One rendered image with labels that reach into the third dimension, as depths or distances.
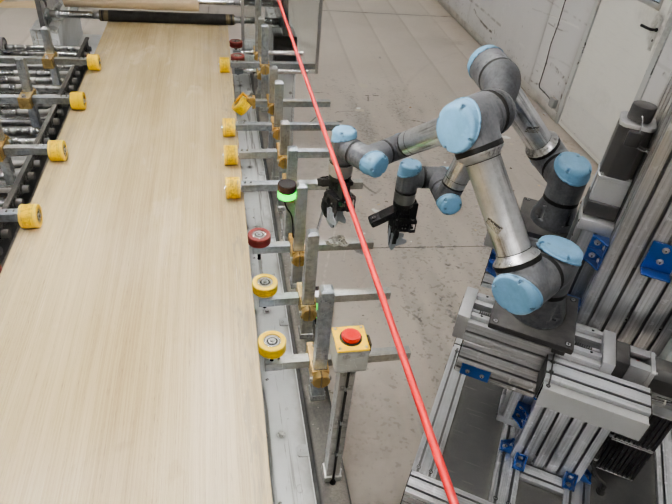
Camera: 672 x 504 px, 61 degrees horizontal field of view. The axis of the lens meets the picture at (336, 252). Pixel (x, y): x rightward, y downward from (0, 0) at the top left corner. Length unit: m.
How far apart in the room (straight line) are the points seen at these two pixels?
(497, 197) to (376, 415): 1.47
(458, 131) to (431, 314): 1.87
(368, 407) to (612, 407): 1.26
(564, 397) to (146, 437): 1.04
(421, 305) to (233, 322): 1.65
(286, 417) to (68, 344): 0.65
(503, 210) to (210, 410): 0.85
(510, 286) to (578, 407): 0.40
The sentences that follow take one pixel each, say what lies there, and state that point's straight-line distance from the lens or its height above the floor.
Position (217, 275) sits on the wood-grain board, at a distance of 1.84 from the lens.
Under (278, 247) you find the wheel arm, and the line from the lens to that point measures 2.02.
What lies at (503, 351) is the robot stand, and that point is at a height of 0.91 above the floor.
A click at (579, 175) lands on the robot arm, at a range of 1.96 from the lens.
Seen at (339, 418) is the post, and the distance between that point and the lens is 1.39.
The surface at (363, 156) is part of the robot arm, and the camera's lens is 1.65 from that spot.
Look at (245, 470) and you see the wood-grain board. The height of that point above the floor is 0.90.
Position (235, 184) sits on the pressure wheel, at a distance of 2.14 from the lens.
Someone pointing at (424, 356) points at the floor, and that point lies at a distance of 2.89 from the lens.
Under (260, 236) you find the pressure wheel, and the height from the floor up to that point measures 0.90.
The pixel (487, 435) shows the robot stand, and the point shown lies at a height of 0.21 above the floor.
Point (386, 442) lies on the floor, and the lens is 2.55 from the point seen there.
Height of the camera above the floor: 2.09
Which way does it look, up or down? 38 degrees down
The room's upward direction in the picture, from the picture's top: 6 degrees clockwise
